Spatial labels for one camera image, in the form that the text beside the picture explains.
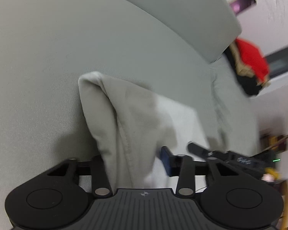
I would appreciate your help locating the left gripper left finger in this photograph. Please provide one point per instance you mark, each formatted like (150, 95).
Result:
(100, 182)

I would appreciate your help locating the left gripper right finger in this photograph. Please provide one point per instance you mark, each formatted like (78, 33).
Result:
(181, 166)

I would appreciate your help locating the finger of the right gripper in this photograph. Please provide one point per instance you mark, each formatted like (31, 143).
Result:
(199, 151)

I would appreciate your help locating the white t-shirt with script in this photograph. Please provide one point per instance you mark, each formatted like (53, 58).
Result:
(131, 124)

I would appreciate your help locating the black folded garment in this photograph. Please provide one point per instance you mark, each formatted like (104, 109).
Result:
(248, 84)

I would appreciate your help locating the tan folded garment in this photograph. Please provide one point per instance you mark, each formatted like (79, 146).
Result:
(241, 68)

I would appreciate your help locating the red folded garment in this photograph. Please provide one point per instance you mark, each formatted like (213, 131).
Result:
(251, 56)

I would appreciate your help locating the grey sofa bed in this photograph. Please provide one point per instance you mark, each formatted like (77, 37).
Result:
(173, 48)

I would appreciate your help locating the dark window frame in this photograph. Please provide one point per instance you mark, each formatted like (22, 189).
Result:
(278, 62)

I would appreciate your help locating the pink wall picture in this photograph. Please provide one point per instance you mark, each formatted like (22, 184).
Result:
(239, 6)

